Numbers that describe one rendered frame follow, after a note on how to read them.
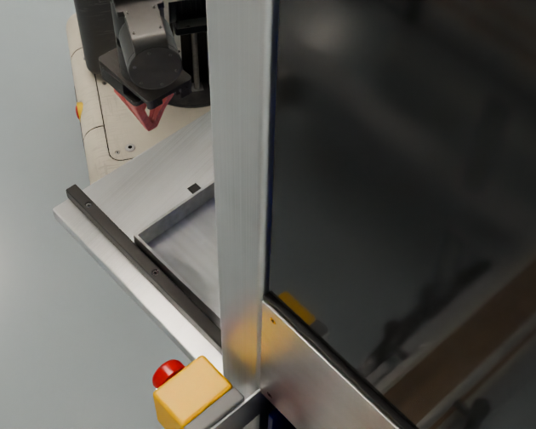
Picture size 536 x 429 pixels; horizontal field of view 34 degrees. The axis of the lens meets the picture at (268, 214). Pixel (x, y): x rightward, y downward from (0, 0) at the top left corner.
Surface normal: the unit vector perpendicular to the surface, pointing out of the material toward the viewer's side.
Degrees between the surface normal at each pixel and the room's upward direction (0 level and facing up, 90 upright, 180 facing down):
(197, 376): 0
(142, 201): 0
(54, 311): 0
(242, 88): 90
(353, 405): 90
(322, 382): 90
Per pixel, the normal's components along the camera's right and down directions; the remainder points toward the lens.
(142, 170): 0.02, -0.61
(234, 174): -0.74, 0.53
